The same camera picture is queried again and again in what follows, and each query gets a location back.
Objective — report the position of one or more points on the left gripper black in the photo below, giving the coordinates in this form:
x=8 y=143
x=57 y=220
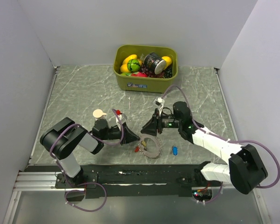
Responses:
x=129 y=136

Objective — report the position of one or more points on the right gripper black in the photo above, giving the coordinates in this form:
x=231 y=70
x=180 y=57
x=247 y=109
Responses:
x=156 y=123

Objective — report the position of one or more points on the large keyring with small rings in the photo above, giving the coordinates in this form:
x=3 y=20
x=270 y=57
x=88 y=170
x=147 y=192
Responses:
x=153 y=147

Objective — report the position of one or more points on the olive green plastic bin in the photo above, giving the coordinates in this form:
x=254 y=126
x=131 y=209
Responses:
x=144 y=84

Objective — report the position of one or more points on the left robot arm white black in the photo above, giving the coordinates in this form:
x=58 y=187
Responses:
x=61 y=140

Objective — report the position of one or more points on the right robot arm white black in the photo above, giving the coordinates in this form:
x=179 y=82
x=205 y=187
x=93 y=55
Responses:
x=243 y=166

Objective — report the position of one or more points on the blue tag key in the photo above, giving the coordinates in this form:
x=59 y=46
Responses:
x=174 y=150

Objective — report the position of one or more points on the grey bottle with beige cap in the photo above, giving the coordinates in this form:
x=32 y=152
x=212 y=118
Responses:
x=98 y=114

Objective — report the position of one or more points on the red toy fruit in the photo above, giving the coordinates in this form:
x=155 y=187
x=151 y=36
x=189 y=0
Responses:
x=138 y=74

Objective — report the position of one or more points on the dark grapes bunch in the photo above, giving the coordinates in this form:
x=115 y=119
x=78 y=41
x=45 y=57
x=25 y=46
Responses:
x=167 y=73

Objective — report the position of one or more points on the green watermelon toy ball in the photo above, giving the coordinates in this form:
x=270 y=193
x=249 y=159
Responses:
x=134 y=65

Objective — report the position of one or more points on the black paper cup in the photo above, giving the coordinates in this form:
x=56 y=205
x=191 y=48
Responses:
x=154 y=62

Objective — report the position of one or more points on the yellow toy mango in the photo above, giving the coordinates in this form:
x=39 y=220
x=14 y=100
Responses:
x=130 y=57

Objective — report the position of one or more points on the yellow toy lemon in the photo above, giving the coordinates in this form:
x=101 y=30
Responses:
x=168 y=60

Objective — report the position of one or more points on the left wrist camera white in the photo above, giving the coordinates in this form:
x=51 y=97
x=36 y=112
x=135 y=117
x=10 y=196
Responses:
x=120 y=116

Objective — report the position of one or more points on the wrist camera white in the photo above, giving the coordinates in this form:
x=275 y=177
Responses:
x=159 y=101
x=120 y=116

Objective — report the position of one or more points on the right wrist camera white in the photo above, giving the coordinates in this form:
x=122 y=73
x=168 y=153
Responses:
x=159 y=101

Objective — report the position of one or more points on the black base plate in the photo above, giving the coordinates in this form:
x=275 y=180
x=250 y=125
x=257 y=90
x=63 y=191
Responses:
x=137 y=180

